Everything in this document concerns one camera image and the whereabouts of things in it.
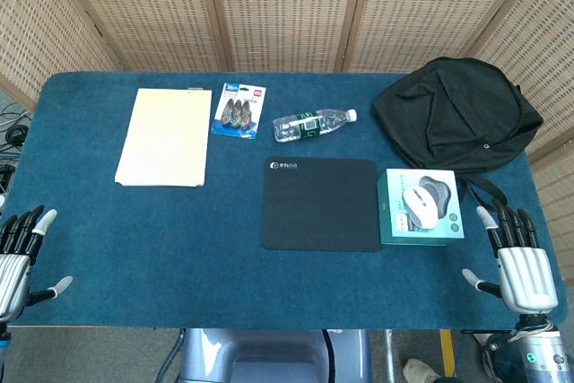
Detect metal table leg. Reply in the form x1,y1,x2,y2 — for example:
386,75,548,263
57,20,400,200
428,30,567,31
384,329,398,383

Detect white shoe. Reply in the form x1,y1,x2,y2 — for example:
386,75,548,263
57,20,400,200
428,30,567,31
402,358,444,383

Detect black mouse pad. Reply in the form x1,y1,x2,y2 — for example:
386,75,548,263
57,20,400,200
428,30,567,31
261,157,383,253

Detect blue binder clip package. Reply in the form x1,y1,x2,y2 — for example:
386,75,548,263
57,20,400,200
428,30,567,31
211,82,267,141

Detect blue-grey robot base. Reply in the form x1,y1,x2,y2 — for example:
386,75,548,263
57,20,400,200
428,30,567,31
178,327,373,383

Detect black floor cables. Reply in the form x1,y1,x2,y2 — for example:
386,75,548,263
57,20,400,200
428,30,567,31
0,102,33,198

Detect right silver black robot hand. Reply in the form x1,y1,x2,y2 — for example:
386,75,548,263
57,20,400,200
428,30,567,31
462,200,560,316

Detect bamboo folding screen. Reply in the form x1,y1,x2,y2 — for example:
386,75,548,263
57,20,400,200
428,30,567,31
0,0,574,270

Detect blue table cover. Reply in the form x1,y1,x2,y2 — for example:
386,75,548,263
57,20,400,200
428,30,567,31
6,71,569,331

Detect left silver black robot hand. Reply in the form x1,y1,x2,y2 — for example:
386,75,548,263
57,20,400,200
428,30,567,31
0,205,74,324

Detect cream paper folder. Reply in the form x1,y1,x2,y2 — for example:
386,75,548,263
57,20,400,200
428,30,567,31
114,87,213,187

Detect clear plastic water bottle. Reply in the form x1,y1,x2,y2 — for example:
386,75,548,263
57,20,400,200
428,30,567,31
272,108,359,144

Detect black backpack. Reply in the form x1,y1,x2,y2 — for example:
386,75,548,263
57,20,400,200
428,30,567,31
371,57,544,213

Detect teal white mouse box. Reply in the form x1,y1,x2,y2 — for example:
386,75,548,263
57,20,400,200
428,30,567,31
375,168,466,248

